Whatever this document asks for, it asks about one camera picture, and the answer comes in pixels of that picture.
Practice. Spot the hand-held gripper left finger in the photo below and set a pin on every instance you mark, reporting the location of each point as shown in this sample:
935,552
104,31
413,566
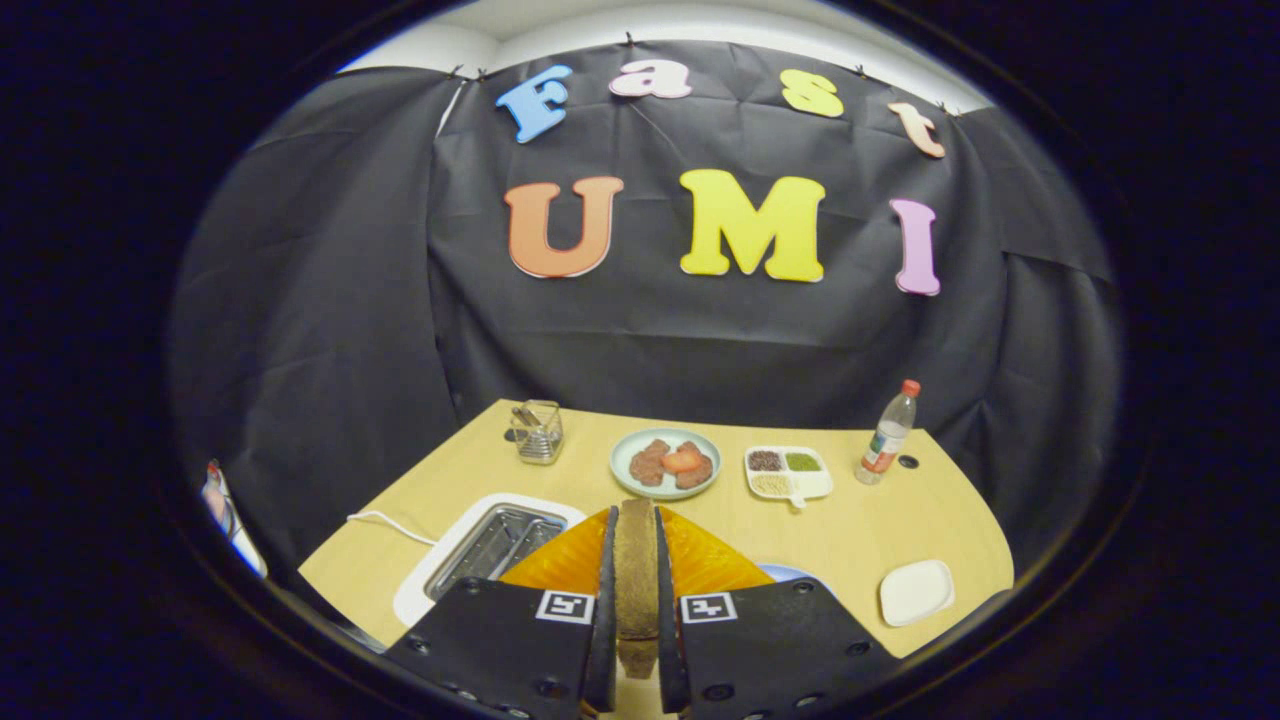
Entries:
603,640

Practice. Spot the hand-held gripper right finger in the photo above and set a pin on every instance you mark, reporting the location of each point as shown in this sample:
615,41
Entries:
672,650

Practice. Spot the brown toast slice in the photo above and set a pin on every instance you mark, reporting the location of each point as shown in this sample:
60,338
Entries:
636,580

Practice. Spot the light blue round plate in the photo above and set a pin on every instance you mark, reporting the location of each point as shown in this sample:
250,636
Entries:
790,575

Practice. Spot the brown meat patty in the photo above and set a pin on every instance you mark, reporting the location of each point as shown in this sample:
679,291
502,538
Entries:
695,478
648,465

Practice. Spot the white toaster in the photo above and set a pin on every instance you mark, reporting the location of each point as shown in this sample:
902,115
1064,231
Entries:
445,550

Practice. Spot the pale green round plate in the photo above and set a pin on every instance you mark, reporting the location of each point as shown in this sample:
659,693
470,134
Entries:
622,458

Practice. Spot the red tomato slice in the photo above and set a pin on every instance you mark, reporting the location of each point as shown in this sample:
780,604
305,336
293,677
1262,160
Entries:
683,460

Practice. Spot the white divided seasoning tray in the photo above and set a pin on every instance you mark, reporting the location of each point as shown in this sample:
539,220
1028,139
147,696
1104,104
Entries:
815,485

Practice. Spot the white square plate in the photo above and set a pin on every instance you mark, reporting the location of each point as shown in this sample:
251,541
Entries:
915,592

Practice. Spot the clear bottle with red cap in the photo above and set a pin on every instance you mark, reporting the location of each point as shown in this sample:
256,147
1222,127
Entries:
885,440

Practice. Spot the red white blue object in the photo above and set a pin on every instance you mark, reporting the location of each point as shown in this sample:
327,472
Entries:
225,510

